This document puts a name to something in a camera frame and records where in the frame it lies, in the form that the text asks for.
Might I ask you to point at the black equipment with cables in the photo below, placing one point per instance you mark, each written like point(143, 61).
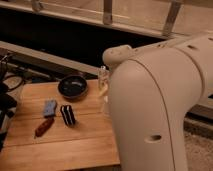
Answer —
point(7, 102)

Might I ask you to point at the clear glass bottle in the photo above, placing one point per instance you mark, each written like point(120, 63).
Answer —
point(103, 76)

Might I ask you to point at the black white striped block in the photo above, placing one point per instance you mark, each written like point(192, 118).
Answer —
point(68, 115)

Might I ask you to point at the red brown pocket knife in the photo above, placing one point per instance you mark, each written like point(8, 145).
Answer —
point(43, 127)

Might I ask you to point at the blue eraser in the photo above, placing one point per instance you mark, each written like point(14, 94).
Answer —
point(49, 108)

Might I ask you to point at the metal window frame rail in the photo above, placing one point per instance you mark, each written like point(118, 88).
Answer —
point(158, 18)

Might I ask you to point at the black round bowl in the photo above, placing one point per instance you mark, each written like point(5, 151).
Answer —
point(72, 87)

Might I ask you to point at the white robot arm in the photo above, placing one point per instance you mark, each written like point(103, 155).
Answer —
point(151, 88)

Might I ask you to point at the white ceramic cup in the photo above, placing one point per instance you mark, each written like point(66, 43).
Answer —
point(105, 105)

